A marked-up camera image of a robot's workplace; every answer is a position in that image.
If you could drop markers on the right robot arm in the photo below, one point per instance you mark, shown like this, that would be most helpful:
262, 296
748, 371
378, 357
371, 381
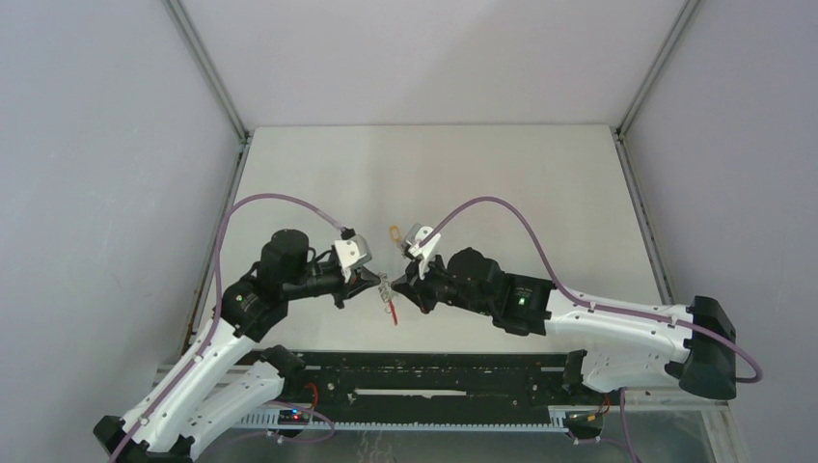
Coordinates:
621, 345

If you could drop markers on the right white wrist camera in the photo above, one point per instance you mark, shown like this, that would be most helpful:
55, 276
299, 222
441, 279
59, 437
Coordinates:
419, 246

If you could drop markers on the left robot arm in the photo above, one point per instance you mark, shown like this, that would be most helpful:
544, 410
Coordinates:
183, 415

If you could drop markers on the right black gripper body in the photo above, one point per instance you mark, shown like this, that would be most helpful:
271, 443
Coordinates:
422, 281

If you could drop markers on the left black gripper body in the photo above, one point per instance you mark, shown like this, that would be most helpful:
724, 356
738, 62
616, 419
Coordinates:
346, 285

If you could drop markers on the electronics board with leds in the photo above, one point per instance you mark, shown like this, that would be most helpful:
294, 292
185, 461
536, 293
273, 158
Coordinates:
293, 417

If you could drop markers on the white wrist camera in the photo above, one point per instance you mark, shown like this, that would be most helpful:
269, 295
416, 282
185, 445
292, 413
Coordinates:
419, 246
353, 253

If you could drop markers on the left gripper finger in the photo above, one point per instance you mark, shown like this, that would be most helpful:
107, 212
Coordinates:
364, 291
370, 278

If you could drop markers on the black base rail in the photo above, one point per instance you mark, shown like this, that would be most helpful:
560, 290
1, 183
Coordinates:
441, 389

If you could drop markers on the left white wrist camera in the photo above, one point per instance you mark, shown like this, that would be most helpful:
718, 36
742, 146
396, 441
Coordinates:
353, 253

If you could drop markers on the metal keyring holder red handle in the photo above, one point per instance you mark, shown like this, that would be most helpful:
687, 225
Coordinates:
387, 296

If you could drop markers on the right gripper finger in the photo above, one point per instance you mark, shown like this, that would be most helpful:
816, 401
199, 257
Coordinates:
409, 280
410, 293

